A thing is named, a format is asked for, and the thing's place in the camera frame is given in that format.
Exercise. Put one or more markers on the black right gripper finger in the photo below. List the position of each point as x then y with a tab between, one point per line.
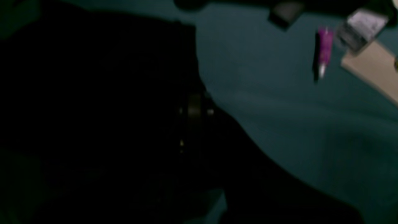
256	189

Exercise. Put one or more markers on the black printed t-shirt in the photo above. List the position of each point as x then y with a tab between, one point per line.
95	127

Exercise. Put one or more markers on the teal table cloth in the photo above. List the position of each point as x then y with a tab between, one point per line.
339	135

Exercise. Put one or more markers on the pink glue tube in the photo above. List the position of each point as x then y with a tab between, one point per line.
325	37

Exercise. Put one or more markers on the white paper sheet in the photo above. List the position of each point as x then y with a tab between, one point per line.
376	66

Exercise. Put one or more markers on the white packaged card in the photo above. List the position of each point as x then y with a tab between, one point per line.
359	29

